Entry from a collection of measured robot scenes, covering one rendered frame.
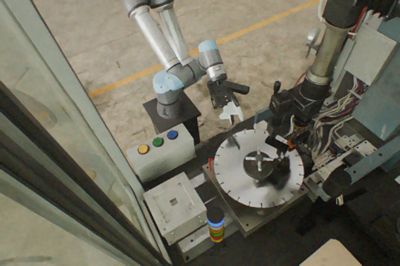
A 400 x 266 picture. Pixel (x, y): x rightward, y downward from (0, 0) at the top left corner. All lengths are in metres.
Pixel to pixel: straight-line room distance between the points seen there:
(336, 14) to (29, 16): 0.60
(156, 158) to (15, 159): 0.91
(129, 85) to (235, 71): 1.12
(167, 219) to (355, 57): 0.76
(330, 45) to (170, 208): 0.73
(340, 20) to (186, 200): 0.73
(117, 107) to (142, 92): 0.29
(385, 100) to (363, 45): 0.15
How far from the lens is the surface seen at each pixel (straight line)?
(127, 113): 2.55
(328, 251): 1.16
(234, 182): 0.97
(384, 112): 0.80
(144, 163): 1.11
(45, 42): 0.59
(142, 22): 1.17
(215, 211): 0.70
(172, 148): 1.12
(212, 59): 1.06
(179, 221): 0.98
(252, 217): 1.03
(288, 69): 2.88
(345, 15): 0.68
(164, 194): 1.03
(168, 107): 1.37
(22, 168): 0.23
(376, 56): 0.73
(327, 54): 0.75
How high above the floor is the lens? 1.82
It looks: 54 degrees down
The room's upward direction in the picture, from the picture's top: 7 degrees counter-clockwise
